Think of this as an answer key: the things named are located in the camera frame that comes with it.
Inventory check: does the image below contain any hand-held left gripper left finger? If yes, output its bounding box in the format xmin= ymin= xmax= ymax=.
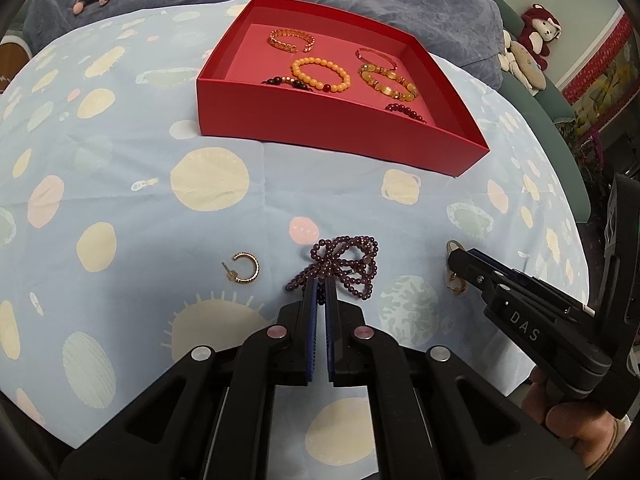
xmin=59 ymin=280 xmax=321 ymax=480

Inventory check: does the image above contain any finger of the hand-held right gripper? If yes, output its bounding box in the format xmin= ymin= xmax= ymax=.
xmin=467 ymin=248 xmax=596 ymax=318
xmin=447 ymin=248 xmax=511 ymax=311

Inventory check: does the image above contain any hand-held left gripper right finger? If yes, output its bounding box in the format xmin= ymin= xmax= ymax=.
xmin=324 ymin=277 xmax=586 ymax=480

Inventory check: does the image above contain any gold hoop earring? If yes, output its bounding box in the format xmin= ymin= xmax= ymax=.
xmin=445 ymin=239 xmax=472 ymax=295
xmin=221 ymin=252 xmax=261 ymax=286

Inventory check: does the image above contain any purple bead string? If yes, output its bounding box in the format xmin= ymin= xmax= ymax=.
xmin=284 ymin=234 xmax=379 ymax=306

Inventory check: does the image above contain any dark red bead bracelet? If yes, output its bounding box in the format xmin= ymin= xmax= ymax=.
xmin=384 ymin=102 xmax=428 ymax=125

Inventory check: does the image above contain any yellow-green stone bracelet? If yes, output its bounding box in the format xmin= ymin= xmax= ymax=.
xmin=359 ymin=62 xmax=420 ymax=102

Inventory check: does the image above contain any red cardboard box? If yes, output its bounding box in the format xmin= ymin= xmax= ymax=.
xmin=196 ymin=0 xmax=491 ymax=178

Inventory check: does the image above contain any thin pink bangle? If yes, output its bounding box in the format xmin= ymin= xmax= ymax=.
xmin=355 ymin=47 xmax=401 ymax=72

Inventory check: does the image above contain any yellow bead bracelet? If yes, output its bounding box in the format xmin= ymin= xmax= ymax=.
xmin=291 ymin=56 xmax=351 ymax=95

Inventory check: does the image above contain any gold link bracelet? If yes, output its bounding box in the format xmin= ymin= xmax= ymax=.
xmin=267 ymin=27 xmax=317 ymax=55

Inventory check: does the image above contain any person's right hand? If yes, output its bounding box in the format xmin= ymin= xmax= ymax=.
xmin=520 ymin=365 xmax=626 ymax=476

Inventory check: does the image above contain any green sofa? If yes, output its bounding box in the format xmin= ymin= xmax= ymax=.
xmin=480 ymin=0 xmax=593 ymax=223

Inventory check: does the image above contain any potted plant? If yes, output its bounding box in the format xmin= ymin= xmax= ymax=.
xmin=555 ymin=115 xmax=616 ymax=196

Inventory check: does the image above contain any light blue printed sheet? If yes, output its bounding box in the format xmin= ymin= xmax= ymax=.
xmin=0 ymin=0 xmax=591 ymax=461

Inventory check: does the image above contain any cookie plush pillow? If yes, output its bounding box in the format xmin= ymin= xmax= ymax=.
xmin=507 ymin=40 xmax=548 ymax=91

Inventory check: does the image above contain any small white plush toy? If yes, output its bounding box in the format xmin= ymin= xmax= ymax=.
xmin=500 ymin=29 xmax=521 ymax=73

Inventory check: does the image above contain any red monkey plush toy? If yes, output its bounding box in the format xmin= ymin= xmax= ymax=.
xmin=517 ymin=3 xmax=562 ymax=72

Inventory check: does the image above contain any red wall hanging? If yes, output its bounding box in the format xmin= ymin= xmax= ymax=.
xmin=562 ymin=10 xmax=640 ymax=106

